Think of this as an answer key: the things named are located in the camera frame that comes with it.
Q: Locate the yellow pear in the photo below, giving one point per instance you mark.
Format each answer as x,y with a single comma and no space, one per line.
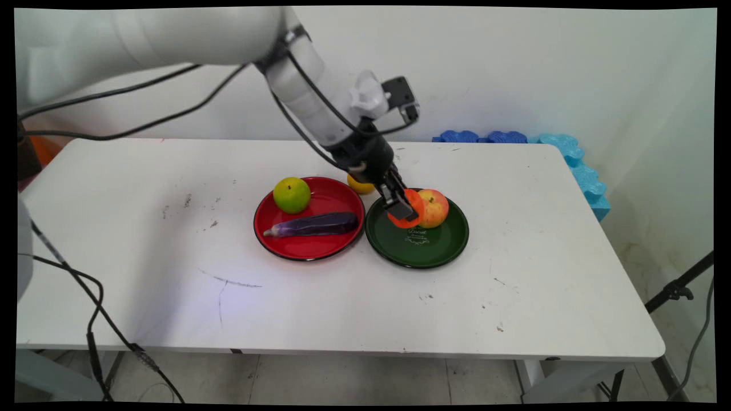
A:
358,186

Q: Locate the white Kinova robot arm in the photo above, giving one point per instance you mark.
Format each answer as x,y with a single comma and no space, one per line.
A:
171,37

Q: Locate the black tripod stand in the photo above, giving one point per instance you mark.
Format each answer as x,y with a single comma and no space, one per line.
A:
677,288

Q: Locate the white table leg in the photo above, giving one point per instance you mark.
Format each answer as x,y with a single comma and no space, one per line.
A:
548,379

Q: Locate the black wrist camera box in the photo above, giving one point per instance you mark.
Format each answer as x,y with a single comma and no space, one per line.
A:
401,98

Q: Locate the orange object behind table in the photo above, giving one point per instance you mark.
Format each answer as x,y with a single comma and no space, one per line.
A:
41,149

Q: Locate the light blue foam mat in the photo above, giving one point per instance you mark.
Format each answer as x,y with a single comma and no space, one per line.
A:
585,177

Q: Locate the green apple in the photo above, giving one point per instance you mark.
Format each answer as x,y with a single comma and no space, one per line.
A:
292,194

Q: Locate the dark brown object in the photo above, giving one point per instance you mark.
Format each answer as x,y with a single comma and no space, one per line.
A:
25,157

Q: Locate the dark blue foam mat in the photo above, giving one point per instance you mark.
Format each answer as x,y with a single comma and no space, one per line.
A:
458,136
507,137

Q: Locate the dark green round plate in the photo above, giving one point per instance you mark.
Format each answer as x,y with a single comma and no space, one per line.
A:
428,248

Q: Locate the orange tangerine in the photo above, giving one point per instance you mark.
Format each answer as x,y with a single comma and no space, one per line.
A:
418,206

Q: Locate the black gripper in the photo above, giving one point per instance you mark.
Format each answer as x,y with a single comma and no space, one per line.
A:
368,157

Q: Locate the red yellow apple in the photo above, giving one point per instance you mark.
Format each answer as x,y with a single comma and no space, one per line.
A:
435,208

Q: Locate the purple eggplant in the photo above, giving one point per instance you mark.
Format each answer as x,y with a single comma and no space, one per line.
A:
317,225

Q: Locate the red round plate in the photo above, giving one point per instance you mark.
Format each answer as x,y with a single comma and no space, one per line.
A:
320,242

